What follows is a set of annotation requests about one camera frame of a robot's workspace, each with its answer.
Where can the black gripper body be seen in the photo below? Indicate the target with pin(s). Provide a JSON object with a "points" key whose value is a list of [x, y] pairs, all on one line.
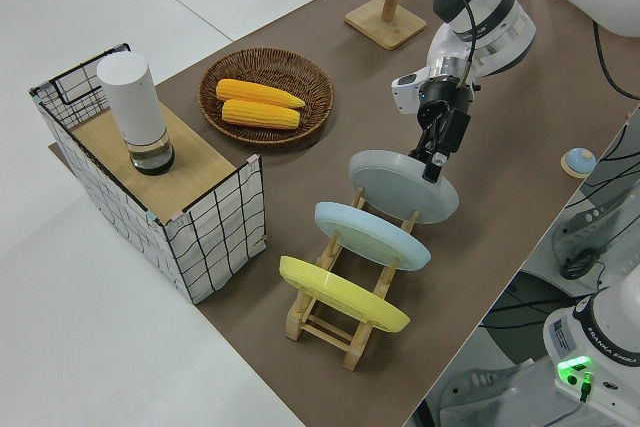
{"points": [[442, 107]]}

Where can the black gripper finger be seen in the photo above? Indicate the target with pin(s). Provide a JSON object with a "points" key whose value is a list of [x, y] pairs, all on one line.
{"points": [[434, 167], [421, 148]]}

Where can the gray plate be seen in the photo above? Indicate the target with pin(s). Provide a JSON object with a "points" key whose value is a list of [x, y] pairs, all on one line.
{"points": [[395, 187]]}

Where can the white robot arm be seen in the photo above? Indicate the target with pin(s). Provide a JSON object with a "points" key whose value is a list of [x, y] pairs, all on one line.
{"points": [[500, 22]]}

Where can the light blue plate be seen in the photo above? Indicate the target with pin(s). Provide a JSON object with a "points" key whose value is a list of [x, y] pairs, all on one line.
{"points": [[372, 237]]}

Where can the yellow plate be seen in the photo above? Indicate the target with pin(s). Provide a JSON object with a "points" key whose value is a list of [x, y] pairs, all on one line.
{"points": [[340, 292]]}

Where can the wooden plate rack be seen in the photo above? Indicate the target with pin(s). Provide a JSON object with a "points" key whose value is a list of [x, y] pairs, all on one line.
{"points": [[325, 332]]}

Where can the brown table mat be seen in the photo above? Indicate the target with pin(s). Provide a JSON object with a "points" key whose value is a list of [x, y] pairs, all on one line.
{"points": [[500, 172]]}

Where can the brown wicker basket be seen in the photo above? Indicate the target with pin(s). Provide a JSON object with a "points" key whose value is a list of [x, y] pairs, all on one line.
{"points": [[310, 82]]}

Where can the blue service bell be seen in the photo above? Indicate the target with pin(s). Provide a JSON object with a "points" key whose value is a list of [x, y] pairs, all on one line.
{"points": [[578, 161]]}

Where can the yellow corn cob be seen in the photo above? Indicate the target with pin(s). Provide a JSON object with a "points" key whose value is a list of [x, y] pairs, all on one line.
{"points": [[255, 92], [260, 114]]}

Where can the pink binder clip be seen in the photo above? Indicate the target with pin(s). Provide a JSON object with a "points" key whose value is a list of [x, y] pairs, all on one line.
{"points": [[177, 217], [254, 161]]}

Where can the large wooden shelf board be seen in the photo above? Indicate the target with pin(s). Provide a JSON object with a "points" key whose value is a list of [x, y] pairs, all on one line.
{"points": [[190, 162]]}

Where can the teal binder clip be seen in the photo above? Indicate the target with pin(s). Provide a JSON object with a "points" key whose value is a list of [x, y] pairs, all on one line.
{"points": [[151, 216]]}

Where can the small wooden base board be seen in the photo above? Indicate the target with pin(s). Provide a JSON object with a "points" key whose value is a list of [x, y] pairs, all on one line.
{"points": [[59, 154]]}

